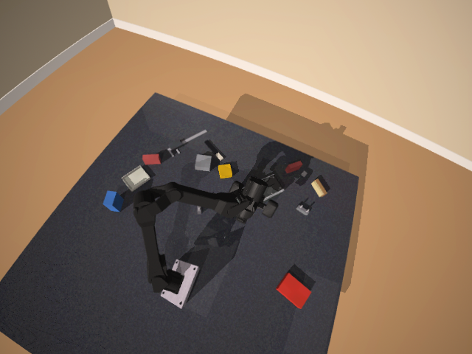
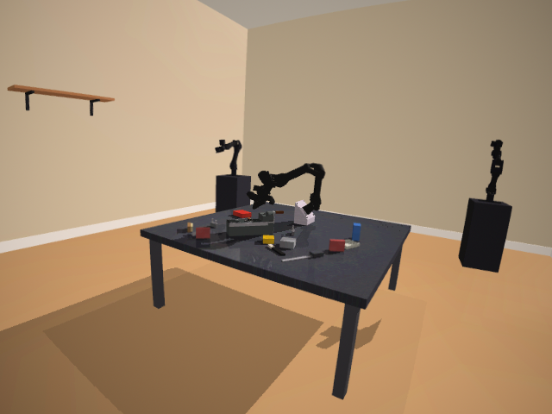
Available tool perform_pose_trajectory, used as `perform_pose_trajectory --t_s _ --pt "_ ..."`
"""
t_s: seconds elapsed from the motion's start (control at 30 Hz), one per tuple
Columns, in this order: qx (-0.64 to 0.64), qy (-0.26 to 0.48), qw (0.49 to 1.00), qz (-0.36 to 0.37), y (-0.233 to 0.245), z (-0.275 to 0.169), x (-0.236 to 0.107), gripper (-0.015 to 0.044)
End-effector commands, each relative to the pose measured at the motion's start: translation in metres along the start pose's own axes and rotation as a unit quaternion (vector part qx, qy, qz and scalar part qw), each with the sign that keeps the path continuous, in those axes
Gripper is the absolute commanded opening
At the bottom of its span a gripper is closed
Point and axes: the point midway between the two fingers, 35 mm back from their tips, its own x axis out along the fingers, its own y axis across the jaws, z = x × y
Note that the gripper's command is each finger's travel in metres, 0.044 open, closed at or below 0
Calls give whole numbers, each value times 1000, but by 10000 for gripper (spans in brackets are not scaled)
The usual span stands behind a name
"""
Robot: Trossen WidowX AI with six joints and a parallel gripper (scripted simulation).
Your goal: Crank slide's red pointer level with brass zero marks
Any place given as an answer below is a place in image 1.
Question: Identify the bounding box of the blue cube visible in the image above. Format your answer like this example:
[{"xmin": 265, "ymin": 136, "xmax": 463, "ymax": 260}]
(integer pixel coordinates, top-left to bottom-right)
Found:
[{"xmin": 103, "ymin": 191, "xmax": 124, "ymax": 212}]

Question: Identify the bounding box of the yellow cube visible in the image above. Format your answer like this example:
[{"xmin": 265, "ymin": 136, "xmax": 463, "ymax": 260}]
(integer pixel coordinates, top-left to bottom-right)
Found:
[{"xmin": 218, "ymin": 164, "xmax": 232, "ymax": 178}]

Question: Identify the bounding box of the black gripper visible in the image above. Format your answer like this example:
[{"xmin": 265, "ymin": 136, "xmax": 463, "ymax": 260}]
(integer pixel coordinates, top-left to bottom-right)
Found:
[{"xmin": 229, "ymin": 181, "xmax": 279, "ymax": 218}]

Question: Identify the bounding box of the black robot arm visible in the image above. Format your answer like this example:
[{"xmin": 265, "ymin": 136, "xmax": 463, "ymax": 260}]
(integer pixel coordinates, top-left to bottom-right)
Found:
[{"xmin": 133, "ymin": 176, "xmax": 268, "ymax": 294}]

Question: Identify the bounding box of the red rectangular block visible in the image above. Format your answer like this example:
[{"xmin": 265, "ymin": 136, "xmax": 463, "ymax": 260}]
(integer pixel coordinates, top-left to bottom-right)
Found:
[
  {"xmin": 142, "ymin": 154, "xmax": 161, "ymax": 164},
  {"xmin": 276, "ymin": 273, "xmax": 311, "ymax": 309},
  {"xmin": 285, "ymin": 161, "xmax": 303, "ymax": 173}
]

